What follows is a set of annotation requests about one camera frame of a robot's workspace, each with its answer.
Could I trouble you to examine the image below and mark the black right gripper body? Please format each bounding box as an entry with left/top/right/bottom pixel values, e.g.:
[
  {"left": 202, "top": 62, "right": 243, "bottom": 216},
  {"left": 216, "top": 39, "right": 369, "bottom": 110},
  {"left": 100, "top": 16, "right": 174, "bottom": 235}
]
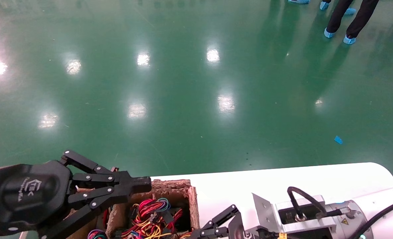
[{"left": 228, "top": 214, "right": 254, "bottom": 239}]

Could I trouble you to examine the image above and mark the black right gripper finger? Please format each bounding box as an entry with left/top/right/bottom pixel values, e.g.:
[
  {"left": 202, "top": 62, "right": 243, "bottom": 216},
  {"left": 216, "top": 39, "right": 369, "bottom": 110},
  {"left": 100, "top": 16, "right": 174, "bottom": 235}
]
[{"left": 186, "top": 205, "right": 240, "bottom": 239}]

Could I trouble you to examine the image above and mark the short black camera cable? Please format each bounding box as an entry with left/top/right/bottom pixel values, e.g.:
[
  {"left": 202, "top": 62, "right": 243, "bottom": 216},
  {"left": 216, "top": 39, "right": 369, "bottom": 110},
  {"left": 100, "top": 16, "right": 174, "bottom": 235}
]
[{"left": 287, "top": 187, "right": 327, "bottom": 222}]

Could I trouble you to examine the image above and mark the coloured wire bundle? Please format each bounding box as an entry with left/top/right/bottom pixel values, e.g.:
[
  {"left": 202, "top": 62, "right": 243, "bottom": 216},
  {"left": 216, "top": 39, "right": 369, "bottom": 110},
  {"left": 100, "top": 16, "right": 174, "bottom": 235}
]
[
  {"left": 122, "top": 198, "right": 184, "bottom": 239},
  {"left": 87, "top": 229, "right": 108, "bottom": 239}
]

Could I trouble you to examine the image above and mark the worn cardboard divider box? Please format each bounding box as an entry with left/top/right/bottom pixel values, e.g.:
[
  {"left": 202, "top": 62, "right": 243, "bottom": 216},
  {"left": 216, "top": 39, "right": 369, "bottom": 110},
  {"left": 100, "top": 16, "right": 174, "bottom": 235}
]
[{"left": 65, "top": 179, "right": 200, "bottom": 239}]

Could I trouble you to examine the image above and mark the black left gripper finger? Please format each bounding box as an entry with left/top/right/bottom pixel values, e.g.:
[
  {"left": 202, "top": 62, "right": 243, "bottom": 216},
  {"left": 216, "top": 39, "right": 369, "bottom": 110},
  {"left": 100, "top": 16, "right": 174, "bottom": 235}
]
[
  {"left": 39, "top": 185, "right": 152, "bottom": 239},
  {"left": 61, "top": 150, "right": 152, "bottom": 187}
]

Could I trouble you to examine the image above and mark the long black right arm cable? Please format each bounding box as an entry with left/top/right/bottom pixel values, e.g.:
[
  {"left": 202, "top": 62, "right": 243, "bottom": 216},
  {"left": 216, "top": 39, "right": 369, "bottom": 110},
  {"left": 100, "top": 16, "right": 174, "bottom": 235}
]
[{"left": 357, "top": 198, "right": 393, "bottom": 239}]

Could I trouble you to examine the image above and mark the person in black trousers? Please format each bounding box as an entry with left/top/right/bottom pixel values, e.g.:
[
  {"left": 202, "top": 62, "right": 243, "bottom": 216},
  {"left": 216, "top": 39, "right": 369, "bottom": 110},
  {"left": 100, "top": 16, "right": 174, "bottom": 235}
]
[{"left": 324, "top": 0, "right": 379, "bottom": 44}]

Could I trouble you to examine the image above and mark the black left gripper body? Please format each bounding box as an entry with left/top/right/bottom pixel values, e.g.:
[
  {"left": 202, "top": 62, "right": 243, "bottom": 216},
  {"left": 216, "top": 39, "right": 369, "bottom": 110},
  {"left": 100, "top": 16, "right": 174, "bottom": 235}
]
[{"left": 0, "top": 160, "right": 75, "bottom": 238}]

